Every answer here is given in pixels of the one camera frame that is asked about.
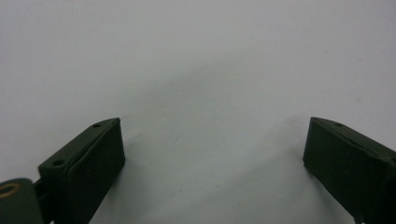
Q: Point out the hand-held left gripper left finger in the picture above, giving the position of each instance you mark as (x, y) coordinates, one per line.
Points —
(84, 171)

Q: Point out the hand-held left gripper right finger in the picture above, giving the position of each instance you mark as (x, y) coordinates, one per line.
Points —
(355, 168)

